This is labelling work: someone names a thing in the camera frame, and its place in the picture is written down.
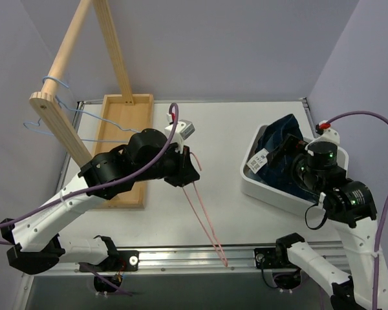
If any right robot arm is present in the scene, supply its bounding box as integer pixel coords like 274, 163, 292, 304
268, 134, 388, 309

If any wooden clothes rack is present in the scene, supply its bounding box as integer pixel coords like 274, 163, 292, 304
28, 0, 155, 211

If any pink wire hanger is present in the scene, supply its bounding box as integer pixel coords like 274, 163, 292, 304
182, 152, 229, 267

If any light blue wire hanger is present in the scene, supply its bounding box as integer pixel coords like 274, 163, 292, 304
23, 76, 140, 143

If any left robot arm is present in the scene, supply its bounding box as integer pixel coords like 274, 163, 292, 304
1, 126, 200, 275

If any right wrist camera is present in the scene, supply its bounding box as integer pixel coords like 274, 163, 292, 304
305, 121, 340, 149

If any white plastic basket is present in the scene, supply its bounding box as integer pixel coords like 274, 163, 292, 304
239, 124, 349, 217

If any dark blue denim skirt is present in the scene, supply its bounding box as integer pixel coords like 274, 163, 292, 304
246, 114, 315, 204

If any aluminium mounting rail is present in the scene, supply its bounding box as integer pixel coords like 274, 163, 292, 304
22, 243, 353, 278

